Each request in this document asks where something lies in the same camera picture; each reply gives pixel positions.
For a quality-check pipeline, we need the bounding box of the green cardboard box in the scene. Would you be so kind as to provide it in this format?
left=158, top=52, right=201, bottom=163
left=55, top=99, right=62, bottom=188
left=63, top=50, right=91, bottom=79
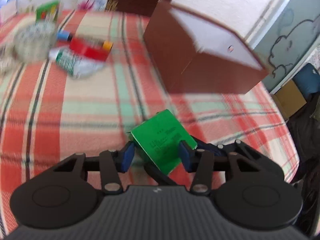
left=128, top=109, right=197, bottom=175

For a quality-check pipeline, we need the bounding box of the red small box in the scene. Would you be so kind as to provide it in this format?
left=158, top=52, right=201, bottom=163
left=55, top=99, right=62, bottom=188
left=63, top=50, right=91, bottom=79
left=69, top=37, right=110, bottom=61

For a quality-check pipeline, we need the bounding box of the marker with blue cap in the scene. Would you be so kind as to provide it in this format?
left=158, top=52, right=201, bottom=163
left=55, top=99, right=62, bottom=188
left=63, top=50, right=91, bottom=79
left=57, top=30, right=113, bottom=51

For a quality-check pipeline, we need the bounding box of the clear patterned tape roll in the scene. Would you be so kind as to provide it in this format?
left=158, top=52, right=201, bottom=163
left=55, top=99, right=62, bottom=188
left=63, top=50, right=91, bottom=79
left=14, top=21, right=57, bottom=63

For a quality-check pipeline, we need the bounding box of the green illustrated small box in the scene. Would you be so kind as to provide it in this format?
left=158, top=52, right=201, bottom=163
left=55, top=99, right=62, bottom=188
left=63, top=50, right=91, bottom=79
left=35, top=0, right=60, bottom=22

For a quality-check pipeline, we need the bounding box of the plaid bed blanket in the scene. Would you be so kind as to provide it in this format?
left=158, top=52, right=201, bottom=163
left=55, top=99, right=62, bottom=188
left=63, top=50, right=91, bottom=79
left=1, top=11, right=299, bottom=237

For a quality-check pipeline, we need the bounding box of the yellow cardboard box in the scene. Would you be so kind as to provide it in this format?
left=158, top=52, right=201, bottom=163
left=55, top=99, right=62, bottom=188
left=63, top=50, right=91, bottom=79
left=272, top=80, right=306, bottom=121

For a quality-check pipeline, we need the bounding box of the brown cardboard storage box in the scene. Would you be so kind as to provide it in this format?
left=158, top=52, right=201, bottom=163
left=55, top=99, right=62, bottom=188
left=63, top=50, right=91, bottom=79
left=143, top=0, right=268, bottom=94

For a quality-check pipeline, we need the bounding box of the cartoon painted door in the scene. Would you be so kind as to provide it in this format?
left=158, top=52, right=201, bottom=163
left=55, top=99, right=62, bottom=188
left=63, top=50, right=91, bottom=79
left=254, top=0, right=319, bottom=91

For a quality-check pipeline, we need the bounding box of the blue tissue pack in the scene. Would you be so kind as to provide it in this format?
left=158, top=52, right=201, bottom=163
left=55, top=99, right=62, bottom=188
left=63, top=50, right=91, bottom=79
left=0, top=0, right=17, bottom=25

